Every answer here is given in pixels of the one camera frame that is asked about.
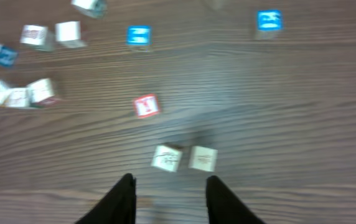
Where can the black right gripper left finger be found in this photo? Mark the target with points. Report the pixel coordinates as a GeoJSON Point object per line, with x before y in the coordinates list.
{"type": "Point", "coordinates": [118, 206]}

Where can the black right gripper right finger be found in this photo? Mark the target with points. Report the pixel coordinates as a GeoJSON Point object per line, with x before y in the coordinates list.
{"type": "Point", "coordinates": [224, 207]}

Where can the wooden block yellow K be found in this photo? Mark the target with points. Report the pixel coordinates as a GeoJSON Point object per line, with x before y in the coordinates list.
{"type": "Point", "coordinates": [203, 158]}

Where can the plain wooden block yellow side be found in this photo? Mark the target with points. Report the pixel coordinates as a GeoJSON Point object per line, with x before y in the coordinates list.
{"type": "Point", "coordinates": [166, 158]}

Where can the red Y wooden block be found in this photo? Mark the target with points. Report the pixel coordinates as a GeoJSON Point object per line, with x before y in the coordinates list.
{"type": "Point", "coordinates": [146, 106]}

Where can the wooden block red side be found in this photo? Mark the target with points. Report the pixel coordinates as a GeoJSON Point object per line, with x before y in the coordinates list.
{"type": "Point", "coordinates": [42, 93]}

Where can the wooden block green edge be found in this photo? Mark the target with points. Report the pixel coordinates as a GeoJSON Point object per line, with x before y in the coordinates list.
{"type": "Point", "coordinates": [19, 98]}

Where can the blue top middle block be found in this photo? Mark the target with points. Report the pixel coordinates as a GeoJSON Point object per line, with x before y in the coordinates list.
{"type": "Point", "coordinates": [138, 38]}

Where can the plain top wooden block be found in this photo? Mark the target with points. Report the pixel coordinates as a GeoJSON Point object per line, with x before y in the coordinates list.
{"type": "Point", "coordinates": [69, 34]}

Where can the green sided wooden block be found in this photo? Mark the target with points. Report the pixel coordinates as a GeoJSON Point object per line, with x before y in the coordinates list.
{"type": "Point", "coordinates": [38, 37]}

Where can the blue top turtle block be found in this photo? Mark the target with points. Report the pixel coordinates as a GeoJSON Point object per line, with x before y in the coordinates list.
{"type": "Point", "coordinates": [269, 23]}

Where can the wooden block J side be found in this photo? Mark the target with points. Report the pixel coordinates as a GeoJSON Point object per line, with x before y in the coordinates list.
{"type": "Point", "coordinates": [92, 8]}

